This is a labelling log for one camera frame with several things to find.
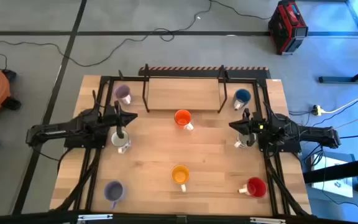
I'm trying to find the black cable conduit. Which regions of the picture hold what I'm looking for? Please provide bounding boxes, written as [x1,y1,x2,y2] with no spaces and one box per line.
[53,147,101,214]
[265,152,312,217]

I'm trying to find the orange and white mug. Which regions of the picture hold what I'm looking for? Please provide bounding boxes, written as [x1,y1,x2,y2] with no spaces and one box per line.
[173,109,195,131]

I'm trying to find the plain lavender mug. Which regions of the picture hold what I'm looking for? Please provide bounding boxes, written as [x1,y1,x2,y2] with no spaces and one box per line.
[103,180,126,210]

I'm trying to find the red and white mug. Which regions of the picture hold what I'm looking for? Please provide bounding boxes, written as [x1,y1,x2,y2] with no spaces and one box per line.
[237,177,268,199]

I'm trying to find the dark blue white mug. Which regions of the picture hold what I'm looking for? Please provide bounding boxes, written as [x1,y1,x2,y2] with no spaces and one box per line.
[232,88,252,111]

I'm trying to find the silver aluminium bracket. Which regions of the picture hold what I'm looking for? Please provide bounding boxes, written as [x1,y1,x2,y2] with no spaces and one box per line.
[77,213,114,222]
[249,217,287,224]

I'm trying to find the black aluminium rig frame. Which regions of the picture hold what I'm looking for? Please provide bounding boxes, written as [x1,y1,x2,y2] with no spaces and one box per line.
[50,74,316,224]

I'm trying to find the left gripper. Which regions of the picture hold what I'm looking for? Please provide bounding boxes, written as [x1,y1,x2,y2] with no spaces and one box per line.
[103,100,138,140]

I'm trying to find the mauve and white mug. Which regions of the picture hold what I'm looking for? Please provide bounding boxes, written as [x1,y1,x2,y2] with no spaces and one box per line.
[114,84,133,105]

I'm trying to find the black hazard striped floor bar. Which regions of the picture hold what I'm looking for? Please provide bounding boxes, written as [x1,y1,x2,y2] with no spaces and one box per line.
[138,66,272,79]

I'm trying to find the grey white ceramic mug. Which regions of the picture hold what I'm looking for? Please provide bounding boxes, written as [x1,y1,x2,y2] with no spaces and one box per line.
[234,133,257,149]

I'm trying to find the white box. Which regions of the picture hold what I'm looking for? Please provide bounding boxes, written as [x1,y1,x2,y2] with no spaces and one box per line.
[310,154,354,198]

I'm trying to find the long black floor cable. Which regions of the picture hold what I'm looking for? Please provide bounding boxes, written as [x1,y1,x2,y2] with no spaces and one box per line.
[0,0,275,71]

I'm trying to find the red black power station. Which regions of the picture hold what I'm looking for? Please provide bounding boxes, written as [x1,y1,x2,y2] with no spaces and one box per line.
[267,0,309,56]

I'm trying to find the yellow and white mug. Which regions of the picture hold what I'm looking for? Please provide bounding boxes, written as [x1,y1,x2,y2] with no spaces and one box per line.
[170,164,191,193]

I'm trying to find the wooden shelf riser black frame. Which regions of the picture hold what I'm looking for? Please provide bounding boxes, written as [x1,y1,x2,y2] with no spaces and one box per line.
[141,63,229,114]

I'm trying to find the white floor cable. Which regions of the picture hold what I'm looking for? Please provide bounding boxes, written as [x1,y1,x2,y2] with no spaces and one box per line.
[320,96,358,114]

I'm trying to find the blue white floral mug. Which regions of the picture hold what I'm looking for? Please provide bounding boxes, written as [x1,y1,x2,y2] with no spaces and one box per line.
[110,129,132,154]

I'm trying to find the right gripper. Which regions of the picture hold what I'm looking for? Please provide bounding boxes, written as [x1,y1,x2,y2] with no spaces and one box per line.
[228,108,266,147]

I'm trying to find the black metal beam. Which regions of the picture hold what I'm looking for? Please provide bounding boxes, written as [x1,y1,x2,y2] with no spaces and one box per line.
[303,155,358,185]

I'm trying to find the black metal desk leg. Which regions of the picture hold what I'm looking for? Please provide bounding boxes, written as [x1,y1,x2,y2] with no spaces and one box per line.
[318,0,358,85]

